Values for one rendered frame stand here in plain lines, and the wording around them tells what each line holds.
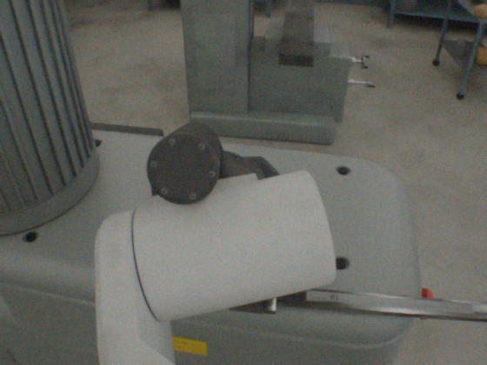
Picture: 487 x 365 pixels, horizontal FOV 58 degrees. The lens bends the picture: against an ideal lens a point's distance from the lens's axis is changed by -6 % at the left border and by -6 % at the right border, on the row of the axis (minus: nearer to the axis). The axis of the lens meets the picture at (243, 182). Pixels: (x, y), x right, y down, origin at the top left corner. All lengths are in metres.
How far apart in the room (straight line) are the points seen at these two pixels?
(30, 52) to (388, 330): 0.41
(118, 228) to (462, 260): 3.05
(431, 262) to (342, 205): 2.63
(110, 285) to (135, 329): 0.03
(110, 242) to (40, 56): 0.25
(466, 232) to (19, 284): 3.15
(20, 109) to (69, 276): 0.17
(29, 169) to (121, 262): 0.26
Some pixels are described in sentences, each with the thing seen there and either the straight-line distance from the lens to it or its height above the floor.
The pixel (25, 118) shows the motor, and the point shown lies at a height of 2.02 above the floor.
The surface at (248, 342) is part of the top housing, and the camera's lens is 0.46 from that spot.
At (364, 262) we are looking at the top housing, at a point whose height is 1.89.
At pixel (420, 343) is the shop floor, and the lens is 2.74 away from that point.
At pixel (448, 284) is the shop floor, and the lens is 3.05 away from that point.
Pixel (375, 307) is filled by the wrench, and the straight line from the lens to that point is 0.42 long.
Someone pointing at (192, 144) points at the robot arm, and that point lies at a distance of 0.21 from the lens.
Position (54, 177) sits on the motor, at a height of 1.94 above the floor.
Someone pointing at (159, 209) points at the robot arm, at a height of 2.07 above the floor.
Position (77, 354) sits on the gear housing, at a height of 1.71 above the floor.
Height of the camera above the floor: 2.23
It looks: 40 degrees down
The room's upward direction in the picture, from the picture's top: straight up
